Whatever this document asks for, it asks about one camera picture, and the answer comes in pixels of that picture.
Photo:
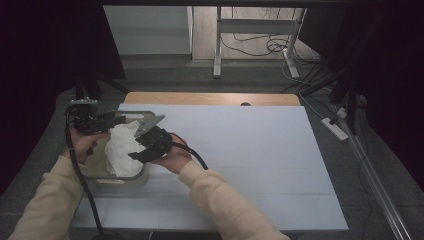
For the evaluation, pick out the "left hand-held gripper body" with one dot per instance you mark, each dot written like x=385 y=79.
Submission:
x=86 y=118

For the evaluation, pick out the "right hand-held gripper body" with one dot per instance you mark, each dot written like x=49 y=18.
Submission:
x=155 y=136

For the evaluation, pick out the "white baby romper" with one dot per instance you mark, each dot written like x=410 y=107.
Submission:
x=121 y=153

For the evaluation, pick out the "beige basket with grey rim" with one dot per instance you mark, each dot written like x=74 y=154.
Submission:
x=116 y=176

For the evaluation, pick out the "person's left hand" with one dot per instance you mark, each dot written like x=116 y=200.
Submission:
x=83 y=145

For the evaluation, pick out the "person's right hand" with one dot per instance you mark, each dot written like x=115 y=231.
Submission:
x=173 y=158

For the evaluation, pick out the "dark curtain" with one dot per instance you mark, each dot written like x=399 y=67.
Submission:
x=393 y=66
x=33 y=66

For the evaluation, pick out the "white cabinet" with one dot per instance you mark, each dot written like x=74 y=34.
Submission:
x=150 y=30

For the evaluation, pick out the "white power strip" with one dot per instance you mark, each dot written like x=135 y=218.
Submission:
x=334 y=129

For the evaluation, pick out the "white metal desk frame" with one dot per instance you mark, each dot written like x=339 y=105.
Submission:
x=253 y=26

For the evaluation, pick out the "aluminium rail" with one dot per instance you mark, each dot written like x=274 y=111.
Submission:
x=380 y=190

